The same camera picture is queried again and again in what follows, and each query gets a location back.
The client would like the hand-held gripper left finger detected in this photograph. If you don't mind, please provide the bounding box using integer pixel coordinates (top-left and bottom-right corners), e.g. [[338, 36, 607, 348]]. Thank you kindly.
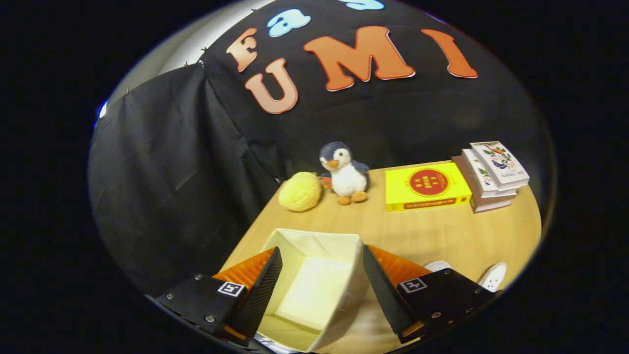
[[146, 247, 284, 345]]

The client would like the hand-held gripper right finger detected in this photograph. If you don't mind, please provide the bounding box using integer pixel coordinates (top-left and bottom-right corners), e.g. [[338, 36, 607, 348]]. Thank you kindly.
[[362, 244, 494, 345]]

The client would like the beige fabric storage box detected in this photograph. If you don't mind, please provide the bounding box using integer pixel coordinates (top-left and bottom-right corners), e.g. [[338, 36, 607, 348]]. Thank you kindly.
[[256, 229, 369, 353]]

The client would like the yellow plush ball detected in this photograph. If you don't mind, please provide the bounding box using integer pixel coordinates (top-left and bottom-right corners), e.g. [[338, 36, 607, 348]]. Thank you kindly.
[[279, 172, 323, 212]]

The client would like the yellow book with red circle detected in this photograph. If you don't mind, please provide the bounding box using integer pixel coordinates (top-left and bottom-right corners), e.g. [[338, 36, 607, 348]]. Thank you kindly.
[[385, 162, 472, 212]]

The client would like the penguin plush toy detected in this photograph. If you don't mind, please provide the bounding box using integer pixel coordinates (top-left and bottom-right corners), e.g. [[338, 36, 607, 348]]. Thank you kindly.
[[319, 142, 370, 206]]

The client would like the brown cover book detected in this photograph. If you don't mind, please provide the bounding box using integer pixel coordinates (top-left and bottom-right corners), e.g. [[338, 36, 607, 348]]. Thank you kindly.
[[451, 155, 514, 213]]

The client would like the black backdrop cloth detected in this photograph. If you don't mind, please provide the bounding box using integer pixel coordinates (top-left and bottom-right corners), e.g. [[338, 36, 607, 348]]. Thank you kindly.
[[88, 0, 551, 295]]

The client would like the white cover book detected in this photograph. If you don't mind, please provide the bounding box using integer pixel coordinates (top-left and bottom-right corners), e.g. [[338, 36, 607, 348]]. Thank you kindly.
[[462, 148, 517, 198]]

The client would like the illustrated bird cover book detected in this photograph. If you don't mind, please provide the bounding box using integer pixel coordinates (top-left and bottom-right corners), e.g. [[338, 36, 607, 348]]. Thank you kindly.
[[470, 142, 530, 191]]

